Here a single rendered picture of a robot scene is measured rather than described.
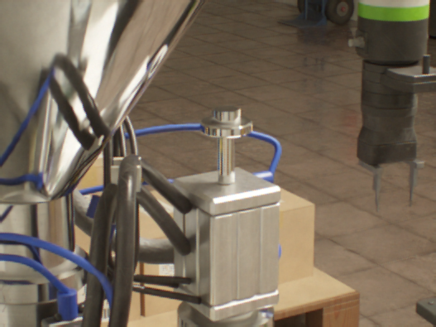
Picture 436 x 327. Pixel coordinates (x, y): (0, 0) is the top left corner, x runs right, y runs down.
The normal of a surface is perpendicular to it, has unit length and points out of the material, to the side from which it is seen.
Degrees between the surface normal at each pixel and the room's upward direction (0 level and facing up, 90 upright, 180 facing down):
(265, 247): 90
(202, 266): 90
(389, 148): 90
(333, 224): 0
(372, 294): 0
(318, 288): 0
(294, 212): 90
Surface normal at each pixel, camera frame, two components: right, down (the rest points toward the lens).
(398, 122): 0.38, 0.41
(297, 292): 0.00, -0.96
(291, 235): 0.52, 0.25
